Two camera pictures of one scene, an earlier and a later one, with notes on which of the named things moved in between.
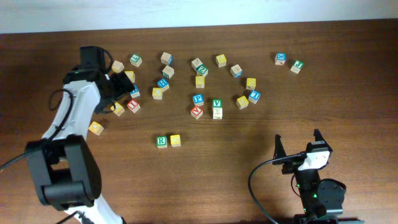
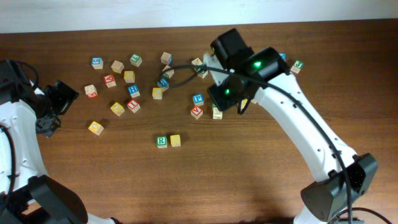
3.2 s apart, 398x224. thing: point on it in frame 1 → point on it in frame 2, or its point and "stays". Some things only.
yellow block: x=242 y=102 stays
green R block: x=161 y=142 stays
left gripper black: x=120 y=85 → x=64 y=100
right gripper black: x=279 y=151 → x=221 y=102
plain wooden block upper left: x=117 y=66 stays
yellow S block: x=175 y=140 stays
